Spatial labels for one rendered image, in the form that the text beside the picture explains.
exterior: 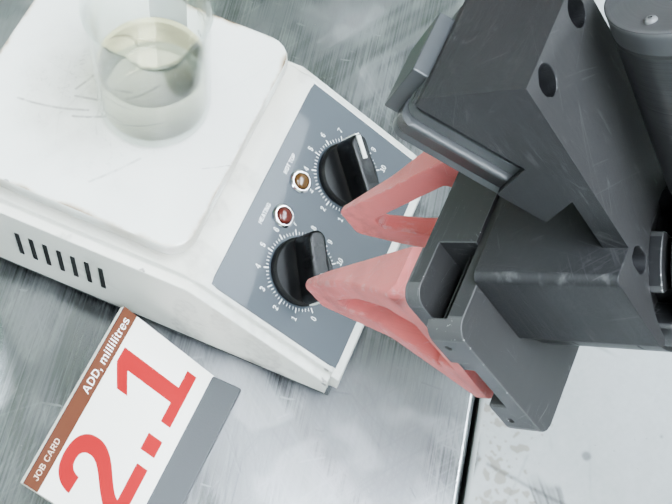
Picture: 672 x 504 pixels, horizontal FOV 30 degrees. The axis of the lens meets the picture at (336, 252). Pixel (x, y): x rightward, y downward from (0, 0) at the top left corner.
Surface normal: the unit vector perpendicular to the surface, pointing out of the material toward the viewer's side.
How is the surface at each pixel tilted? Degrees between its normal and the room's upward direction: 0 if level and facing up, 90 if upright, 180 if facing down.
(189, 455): 0
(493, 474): 0
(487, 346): 50
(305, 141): 30
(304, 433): 0
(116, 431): 40
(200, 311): 90
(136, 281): 90
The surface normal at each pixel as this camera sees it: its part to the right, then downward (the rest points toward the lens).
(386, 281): -0.76, -0.55
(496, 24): -0.52, -0.59
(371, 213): -0.37, 0.81
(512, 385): 0.76, 0.01
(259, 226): 0.54, -0.20
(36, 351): 0.08, -0.44
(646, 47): -0.70, 0.62
